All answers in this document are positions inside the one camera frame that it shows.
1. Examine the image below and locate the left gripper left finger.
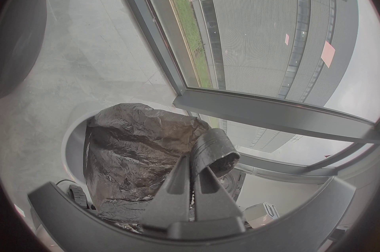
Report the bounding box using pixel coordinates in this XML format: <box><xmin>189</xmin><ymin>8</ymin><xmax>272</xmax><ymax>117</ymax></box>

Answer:
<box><xmin>141</xmin><ymin>154</ymin><xmax>191</xmax><ymax>233</ymax></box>

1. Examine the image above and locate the window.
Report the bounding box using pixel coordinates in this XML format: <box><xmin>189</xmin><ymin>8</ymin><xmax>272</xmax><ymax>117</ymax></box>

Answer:
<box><xmin>102</xmin><ymin>0</ymin><xmax>380</xmax><ymax>186</ymax></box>

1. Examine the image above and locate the white trash bin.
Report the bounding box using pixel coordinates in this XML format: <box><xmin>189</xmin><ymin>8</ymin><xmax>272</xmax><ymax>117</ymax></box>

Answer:
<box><xmin>61</xmin><ymin>110</ymin><xmax>101</xmax><ymax>186</ymax></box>

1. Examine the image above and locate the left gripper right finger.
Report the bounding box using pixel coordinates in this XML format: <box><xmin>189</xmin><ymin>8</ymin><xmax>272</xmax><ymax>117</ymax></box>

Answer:
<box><xmin>194</xmin><ymin>167</ymin><xmax>246</xmax><ymax>230</ymax></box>

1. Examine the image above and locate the black plastic bag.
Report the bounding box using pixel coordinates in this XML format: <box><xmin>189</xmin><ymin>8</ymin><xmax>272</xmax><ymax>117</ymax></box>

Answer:
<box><xmin>83</xmin><ymin>103</ymin><xmax>240</xmax><ymax>233</ymax></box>

